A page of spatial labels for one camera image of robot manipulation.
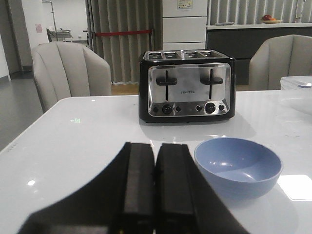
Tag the beige armchair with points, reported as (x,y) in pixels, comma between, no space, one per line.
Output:
(67,69)
(278,57)

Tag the white refrigerator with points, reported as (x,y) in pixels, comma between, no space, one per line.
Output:
(184,24)

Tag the metal cart in background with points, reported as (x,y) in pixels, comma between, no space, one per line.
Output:
(59,35)

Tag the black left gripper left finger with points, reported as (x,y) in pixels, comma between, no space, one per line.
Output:
(119,200)

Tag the dark kitchen counter cabinet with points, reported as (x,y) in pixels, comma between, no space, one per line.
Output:
(242,41)

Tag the clear plastic food container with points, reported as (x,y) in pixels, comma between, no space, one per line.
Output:
(296,92)

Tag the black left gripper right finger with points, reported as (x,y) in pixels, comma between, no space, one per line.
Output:
(185,202)

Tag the red barrier tape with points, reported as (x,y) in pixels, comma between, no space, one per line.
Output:
(124,33)

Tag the fruit bowl on counter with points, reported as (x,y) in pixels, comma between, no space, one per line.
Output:
(268,19)

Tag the beige armchair right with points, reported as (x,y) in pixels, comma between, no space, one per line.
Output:
(278,57)

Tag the blue bowl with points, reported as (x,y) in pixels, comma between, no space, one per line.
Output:
(238,168)

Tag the black and chrome toaster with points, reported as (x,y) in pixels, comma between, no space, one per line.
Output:
(186,86)

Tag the beige armchair left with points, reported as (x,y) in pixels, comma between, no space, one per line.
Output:
(67,69)

